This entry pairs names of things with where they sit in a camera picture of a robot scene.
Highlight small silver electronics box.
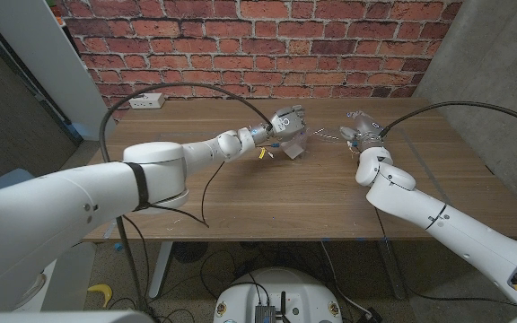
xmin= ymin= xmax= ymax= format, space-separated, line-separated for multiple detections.
xmin=253 ymin=304 xmax=277 ymax=323

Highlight white floor cable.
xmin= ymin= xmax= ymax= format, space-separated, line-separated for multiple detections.
xmin=320 ymin=241 xmax=372 ymax=316

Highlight thin black left wrist cable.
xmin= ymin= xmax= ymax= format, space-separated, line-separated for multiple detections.
xmin=148 ymin=161 xmax=226 ymax=229

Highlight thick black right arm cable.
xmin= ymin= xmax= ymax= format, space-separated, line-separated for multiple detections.
xmin=378 ymin=100 xmax=517 ymax=138

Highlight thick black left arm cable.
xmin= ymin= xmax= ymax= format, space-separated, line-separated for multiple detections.
xmin=98 ymin=82 xmax=274 ymax=313

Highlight white robot torso base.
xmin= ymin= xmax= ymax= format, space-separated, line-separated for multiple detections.
xmin=213 ymin=267 xmax=344 ymax=323

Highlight small white box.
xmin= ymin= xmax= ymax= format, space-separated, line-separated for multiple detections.
xmin=282 ymin=133 xmax=309 ymax=161

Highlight grey table leg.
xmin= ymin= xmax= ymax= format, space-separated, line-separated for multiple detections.
xmin=377 ymin=241 xmax=407 ymax=301

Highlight red brick printed backdrop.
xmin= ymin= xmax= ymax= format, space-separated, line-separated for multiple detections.
xmin=54 ymin=0 xmax=464 ymax=122

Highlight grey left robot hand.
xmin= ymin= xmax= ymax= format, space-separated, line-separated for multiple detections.
xmin=267 ymin=105 xmax=308 ymax=141

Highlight white power strip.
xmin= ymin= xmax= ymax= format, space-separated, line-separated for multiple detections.
xmin=127 ymin=92 xmax=166 ymax=110

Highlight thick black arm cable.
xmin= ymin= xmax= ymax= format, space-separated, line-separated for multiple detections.
xmin=98 ymin=82 xmax=274 ymax=313
xmin=378 ymin=100 xmax=517 ymax=138

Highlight black round grille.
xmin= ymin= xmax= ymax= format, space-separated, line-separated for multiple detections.
xmin=171 ymin=241 xmax=209 ymax=265

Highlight white table leg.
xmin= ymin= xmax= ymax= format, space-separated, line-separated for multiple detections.
xmin=148 ymin=241 xmax=174 ymax=298

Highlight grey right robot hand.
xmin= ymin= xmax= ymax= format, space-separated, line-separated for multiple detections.
xmin=338 ymin=109 xmax=388 ymax=153

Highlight clear cellophane sheet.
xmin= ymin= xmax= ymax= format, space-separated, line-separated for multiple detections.
xmin=278 ymin=125 xmax=361 ymax=162

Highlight yellow banana toy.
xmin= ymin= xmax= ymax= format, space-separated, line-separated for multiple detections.
xmin=86 ymin=283 xmax=114 ymax=309

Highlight white partition panel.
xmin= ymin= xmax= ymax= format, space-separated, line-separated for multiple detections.
xmin=0 ymin=0 xmax=117 ymax=143

